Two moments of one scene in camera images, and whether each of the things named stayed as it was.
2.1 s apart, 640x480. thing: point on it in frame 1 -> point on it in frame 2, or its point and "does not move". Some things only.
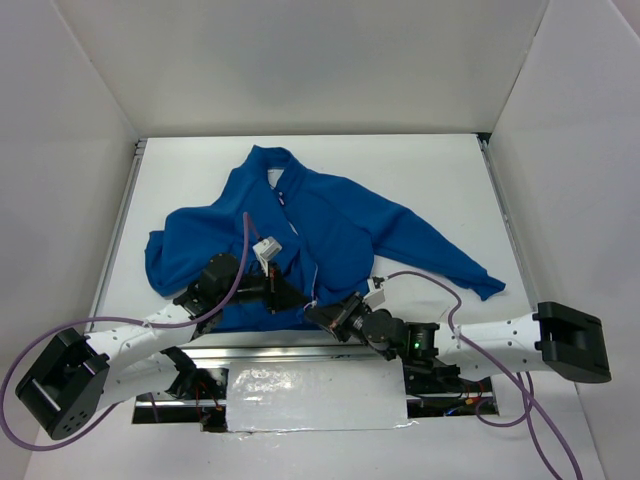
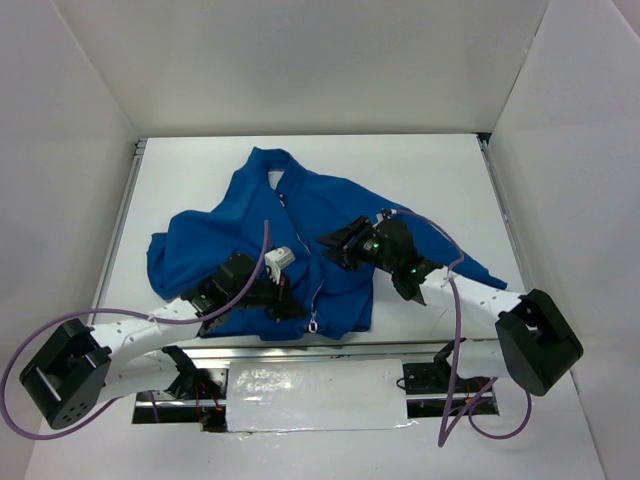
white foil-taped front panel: (317, 396) does not move
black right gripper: (338, 318) -> (353, 245)
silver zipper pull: (312, 303) -> (313, 326)
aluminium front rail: (279, 353) does not move
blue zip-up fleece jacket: (281, 239) does not move
